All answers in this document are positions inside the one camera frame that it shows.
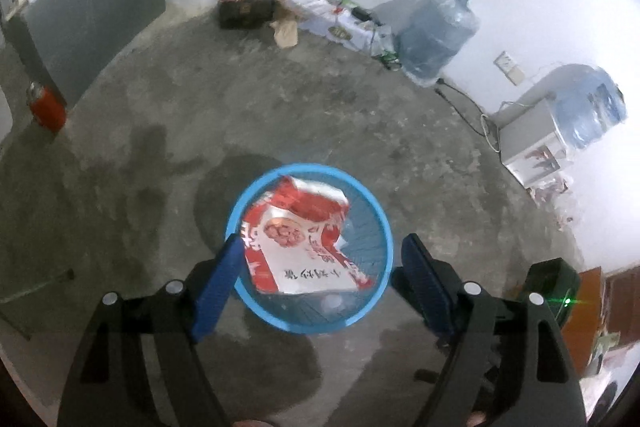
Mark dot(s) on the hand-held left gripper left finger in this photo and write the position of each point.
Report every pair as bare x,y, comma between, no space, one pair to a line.
220,287

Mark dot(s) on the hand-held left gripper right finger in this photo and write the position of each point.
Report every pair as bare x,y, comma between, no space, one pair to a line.
427,287

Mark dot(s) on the blue plastic basket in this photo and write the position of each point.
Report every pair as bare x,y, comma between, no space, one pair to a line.
370,247

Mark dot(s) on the red white paper bag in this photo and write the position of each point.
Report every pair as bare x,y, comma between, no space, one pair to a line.
295,247

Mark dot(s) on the wooden cabinet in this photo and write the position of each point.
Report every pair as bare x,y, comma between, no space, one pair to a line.
600,307

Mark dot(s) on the white water dispenser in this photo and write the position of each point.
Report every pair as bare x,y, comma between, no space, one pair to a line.
532,142

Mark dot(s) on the blue water jug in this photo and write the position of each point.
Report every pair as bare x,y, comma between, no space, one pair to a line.
590,107
435,32

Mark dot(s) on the red canister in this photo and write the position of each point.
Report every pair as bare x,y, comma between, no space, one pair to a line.
47,109

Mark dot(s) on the brown paper bag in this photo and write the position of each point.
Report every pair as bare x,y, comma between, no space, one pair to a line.
286,32

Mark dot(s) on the dark cardboard box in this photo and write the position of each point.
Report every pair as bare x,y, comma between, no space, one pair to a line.
245,7

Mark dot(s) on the stack of white boxes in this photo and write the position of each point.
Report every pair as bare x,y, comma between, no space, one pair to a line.
330,17

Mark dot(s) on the grey counter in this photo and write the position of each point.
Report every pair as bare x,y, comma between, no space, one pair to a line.
90,17

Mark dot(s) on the white wall socket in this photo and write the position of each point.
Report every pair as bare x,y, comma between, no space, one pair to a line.
510,68

